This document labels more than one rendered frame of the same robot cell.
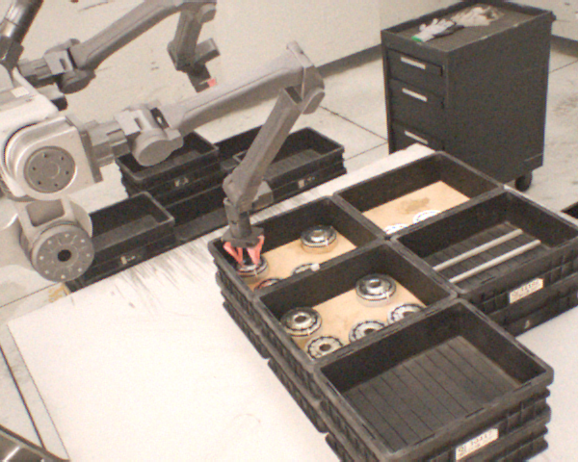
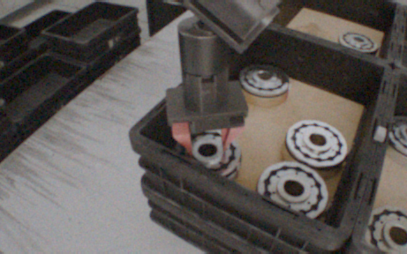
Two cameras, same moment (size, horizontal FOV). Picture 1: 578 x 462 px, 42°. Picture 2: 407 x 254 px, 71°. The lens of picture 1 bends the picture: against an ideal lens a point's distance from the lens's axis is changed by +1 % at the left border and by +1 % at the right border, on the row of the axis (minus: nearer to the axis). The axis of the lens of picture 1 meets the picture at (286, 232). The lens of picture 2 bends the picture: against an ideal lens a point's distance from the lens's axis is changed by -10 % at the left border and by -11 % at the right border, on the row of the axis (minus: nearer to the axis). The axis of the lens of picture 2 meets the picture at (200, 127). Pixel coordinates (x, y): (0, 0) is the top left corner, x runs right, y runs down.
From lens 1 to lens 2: 167 cm
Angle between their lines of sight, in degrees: 30
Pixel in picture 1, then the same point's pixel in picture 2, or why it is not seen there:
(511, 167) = not seen: hidden behind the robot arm
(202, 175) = (15, 56)
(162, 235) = not seen: outside the picture
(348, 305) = (395, 175)
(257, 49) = not seen: outside the picture
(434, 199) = (320, 23)
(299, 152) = (93, 22)
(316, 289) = not seen: hidden behind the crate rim
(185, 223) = (11, 103)
